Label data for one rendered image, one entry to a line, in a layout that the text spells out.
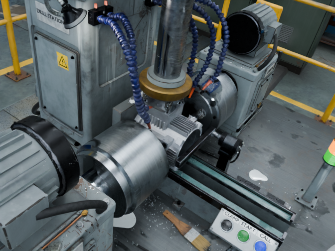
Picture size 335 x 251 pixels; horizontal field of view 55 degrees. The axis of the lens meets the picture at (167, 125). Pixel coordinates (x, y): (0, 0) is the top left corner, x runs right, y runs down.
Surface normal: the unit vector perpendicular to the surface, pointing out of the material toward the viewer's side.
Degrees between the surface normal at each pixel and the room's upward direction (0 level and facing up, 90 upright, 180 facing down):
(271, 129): 0
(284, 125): 0
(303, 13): 90
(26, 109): 0
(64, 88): 90
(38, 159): 40
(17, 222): 90
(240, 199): 90
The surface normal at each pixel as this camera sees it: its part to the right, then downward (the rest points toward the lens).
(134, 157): 0.54, -0.41
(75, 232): 0.13, -0.77
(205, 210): -0.58, 0.46
